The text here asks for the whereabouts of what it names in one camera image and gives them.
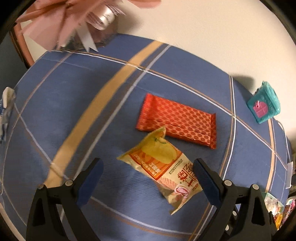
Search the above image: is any red patterned snack packet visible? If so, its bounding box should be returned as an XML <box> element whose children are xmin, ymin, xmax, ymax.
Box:
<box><xmin>136</xmin><ymin>93</ymin><xmax>217</xmax><ymax>149</ymax></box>

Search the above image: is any pink flower bouquet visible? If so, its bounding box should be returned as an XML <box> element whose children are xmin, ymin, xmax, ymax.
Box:
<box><xmin>14</xmin><ymin>0</ymin><xmax>163</xmax><ymax>53</ymax></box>

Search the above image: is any white power strip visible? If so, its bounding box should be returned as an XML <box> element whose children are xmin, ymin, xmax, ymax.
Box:
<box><xmin>285</xmin><ymin>162</ymin><xmax>294</xmax><ymax>189</ymax></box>

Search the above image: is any white tray with green rim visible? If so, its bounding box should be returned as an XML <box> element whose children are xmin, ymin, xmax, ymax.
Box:
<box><xmin>262</xmin><ymin>192</ymin><xmax>284</xmax><ymax>222</ymax></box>

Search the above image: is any teal toy box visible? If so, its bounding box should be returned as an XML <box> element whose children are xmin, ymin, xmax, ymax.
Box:
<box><xmin>247</xmin><ymin>81</ymin><xmax>281</xmax><ymax>124</ymax></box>

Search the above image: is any blue plaid tablecloth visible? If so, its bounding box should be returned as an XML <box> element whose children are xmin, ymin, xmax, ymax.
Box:
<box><xmin>1</xmin><ymin>35</ymin><xmax>290</xmax><ymax>240</ymax></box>

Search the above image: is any cream orange snack packet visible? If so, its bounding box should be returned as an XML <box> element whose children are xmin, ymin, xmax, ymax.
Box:
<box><xmin>117</xmin><ymin>127</ymin><xmax>202</xmax><ymax>215</ymax></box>

